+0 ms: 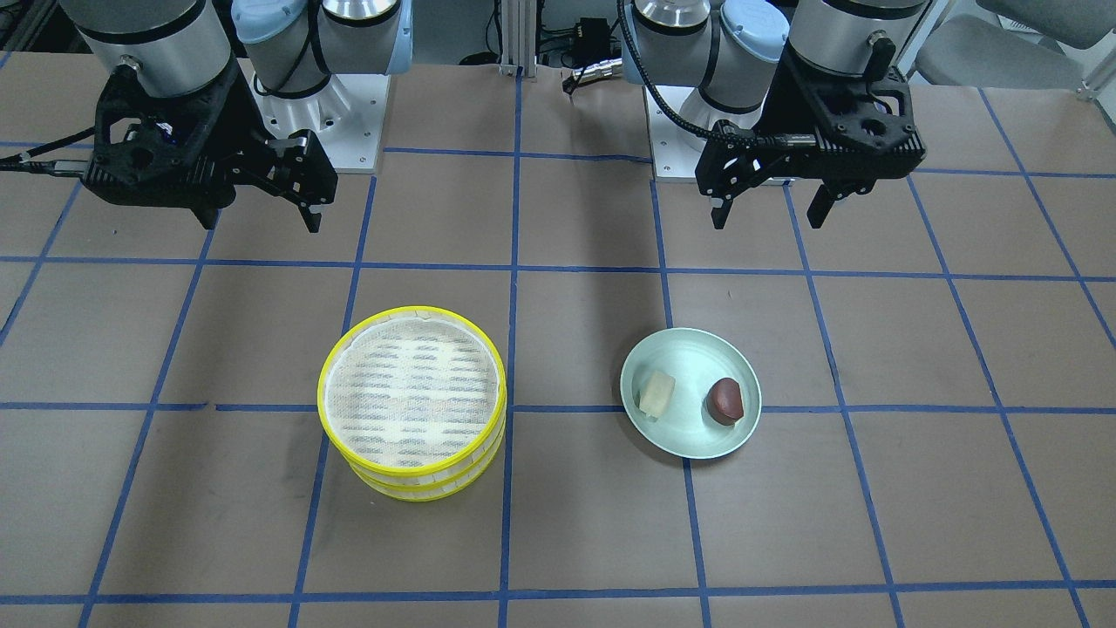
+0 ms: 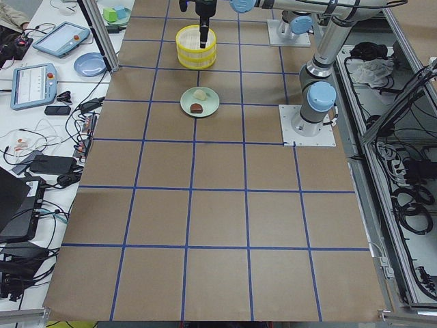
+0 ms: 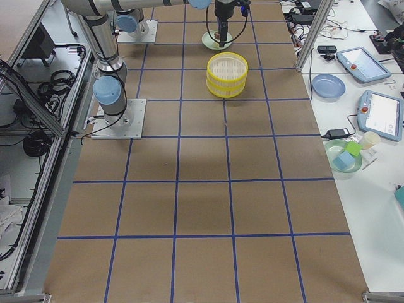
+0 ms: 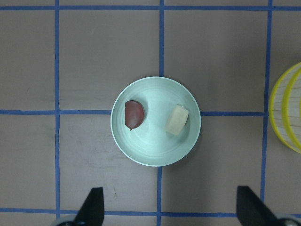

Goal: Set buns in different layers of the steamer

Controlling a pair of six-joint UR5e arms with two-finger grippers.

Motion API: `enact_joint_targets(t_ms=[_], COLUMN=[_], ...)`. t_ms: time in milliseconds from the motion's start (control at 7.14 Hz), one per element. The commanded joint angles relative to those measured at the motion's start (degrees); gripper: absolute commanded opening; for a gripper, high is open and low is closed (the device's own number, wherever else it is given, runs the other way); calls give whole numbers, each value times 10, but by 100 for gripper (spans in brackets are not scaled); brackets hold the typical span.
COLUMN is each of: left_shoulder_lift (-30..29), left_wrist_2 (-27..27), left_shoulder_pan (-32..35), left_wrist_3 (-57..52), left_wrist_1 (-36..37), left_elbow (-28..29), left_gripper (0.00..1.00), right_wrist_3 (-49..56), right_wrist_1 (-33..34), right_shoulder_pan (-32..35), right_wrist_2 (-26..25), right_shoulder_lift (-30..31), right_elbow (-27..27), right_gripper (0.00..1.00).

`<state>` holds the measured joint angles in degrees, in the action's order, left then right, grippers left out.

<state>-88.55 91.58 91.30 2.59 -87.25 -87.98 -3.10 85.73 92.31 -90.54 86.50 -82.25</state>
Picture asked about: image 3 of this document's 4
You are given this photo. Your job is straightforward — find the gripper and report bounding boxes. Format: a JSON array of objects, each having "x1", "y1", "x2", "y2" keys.
[{"x1": 214, "y1": 0, "x2": 235, "y2": 47}]

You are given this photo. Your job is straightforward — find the black webcam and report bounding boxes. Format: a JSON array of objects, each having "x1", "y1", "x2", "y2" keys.
[{"x1": 317, "y1": 45, "x2": 337, "y2": 62}]

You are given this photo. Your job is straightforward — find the paper cup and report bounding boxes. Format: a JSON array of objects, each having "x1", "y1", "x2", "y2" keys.
[{"x1": 359, "y1": 131, "x2": 381, "y2": 150}]

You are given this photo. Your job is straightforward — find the teach pendant far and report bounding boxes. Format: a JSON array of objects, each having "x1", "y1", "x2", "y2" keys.
[{"x1": 336, "y1": 47, "x2": 391, "y2": 83}]

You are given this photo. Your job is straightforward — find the blue plate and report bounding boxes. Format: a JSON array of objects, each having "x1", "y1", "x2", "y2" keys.
[{"x1": 312, "y1": 74, "x2": 346, "y2": 99}]

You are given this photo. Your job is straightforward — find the black power adapter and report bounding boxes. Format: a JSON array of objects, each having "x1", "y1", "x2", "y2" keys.
[{"x1": 323, "y1": 128, "x2": 351, "y2": 140}]

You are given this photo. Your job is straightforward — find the green foam block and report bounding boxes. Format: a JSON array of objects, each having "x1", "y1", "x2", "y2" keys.
[{"x1": 345, "y1": 141, "x2": 362, "y2": 157}]

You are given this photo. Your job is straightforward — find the yellow steamer layer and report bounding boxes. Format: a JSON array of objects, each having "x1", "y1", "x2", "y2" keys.
[
  {"x1": 206, "y1": 79, "x2": 246, "y2": 98},
  {"x1": 206, "y1": 52, "x2": 249, "y2": 85}
]

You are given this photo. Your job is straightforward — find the aluminium frame post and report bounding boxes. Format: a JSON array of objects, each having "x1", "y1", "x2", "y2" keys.
[{"x1": 295, "y1": 0, "x2": 333, "y2": 72}]

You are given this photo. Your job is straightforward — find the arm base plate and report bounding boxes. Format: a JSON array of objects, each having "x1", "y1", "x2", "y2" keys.
[
  {"x1": 117, "y1": 20, "x2": 158, "y2": 44},
  {"x1": 91, "y1": 99, "x2": 146, "y2": 140}
]

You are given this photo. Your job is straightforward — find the blue foam block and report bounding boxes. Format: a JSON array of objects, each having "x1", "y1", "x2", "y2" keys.
[{"x1": 332, "y1": 151, "x2": 355, "y2": 172}]

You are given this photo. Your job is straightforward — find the teach pendant near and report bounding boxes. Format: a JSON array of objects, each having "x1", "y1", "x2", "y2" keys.
[{"x1": 357, "y1": 90, "x2": 403, "y2": 142}]

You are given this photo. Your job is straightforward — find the teach pendant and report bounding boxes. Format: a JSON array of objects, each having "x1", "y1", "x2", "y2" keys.
[
  {"x1": 357, "y1": 90, "x2": 403, "y2": 142},
  {"x1": 336, "y1": 47, "x2": 391, "y2": 83}
]

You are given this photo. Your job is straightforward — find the green bowl with blocks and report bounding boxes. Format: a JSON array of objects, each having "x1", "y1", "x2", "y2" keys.
[{"x1": 324, "y1": 139, "x2": 362, "y2": 173}]

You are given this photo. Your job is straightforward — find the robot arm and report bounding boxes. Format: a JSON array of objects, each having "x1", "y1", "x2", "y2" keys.
[
  {"x1": 62, "y1": 1, "x2": 149, "y2": 128},
  {"x1": 112, "y1": 1, "x2": 249, "y2": 50}
]

